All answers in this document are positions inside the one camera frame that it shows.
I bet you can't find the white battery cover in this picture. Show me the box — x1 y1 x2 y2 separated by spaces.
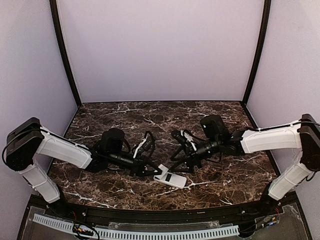
156 164 169 179

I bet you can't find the white red remote control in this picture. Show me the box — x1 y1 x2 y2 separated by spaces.
153 172 187 189

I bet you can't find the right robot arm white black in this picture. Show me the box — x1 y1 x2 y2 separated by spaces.
170 114 320 201

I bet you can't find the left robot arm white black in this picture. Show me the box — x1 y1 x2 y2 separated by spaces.
1 117 163 204

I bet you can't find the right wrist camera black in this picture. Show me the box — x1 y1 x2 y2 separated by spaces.
171 130 197 151

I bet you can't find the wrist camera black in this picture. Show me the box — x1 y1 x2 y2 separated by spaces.
171 130 197 151
132 136 155 159

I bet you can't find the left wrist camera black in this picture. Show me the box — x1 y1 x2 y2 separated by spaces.
132 136 155 159

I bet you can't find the left camera cable black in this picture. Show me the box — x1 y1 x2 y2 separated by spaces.
124 130 157 166

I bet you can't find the right white cable duct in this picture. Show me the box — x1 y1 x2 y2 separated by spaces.
96 225 240 240

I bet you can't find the white cable duct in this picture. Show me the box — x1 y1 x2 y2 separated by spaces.
32 213 74 234
96 225 240 240

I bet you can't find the black front rail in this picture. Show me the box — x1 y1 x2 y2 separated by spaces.
45 201 275 226

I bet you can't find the left white cable duct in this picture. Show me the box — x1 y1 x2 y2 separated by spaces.
32 213 74 234

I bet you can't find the right black frame post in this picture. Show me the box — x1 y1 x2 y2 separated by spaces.
242 0 272 106

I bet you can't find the black frame post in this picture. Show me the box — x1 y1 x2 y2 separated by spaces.
49 0 82 108
242 0 272 106

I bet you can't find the left black frame post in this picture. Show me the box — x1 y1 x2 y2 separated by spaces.
49 0 82 108

